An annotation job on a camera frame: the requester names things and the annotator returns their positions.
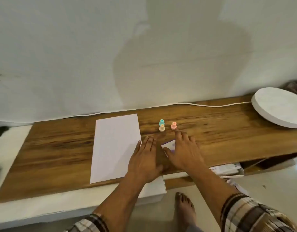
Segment person's left hand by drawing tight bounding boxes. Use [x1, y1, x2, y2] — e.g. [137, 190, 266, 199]
[127, 137, 164, 184]

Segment person's right hand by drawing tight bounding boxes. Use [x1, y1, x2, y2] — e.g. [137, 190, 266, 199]
[163, 129, 207, 176]

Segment person's right forearm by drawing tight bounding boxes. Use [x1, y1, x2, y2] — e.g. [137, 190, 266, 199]
[186, 164, 239, 228]

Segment person's left forearm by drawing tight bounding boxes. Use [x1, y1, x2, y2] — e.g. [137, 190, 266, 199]
[93, 170, 161, 232]

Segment small white purple-printed card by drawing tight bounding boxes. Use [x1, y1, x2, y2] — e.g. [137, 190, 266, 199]
[161, 140, 176, 158]

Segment white box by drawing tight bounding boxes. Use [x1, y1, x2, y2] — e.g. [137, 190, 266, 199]
[138, 175, 167, 206]

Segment white paper sheet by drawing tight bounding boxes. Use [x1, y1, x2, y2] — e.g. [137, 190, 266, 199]
[90, 114, 142, 184]

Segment stack of white papers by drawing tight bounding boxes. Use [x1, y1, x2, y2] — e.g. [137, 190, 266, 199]
[209, 162, 244, 178]

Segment person's bare foot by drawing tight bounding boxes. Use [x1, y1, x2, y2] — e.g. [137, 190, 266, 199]
[175, 192, 197, 232]

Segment person's right plaid sleeve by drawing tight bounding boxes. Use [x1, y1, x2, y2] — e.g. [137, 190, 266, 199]
[220, 194, 297, 232]

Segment person's plaid sleeve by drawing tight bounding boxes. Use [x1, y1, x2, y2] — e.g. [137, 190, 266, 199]
[220, 194, 297, 232]
[64, 213, 109, 232]

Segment person's left plaid sleeve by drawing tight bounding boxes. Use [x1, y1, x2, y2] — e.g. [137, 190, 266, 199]
[64, 213, 109, 232]

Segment white round disc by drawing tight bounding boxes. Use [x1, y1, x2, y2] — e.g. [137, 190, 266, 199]
[251, 87, 297, 129]

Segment white bench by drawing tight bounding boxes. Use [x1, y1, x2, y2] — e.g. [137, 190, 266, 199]
[0, 125, 163, 231]

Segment white cable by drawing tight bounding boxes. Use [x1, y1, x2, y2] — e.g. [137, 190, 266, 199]
[64, 101, 252, 118]

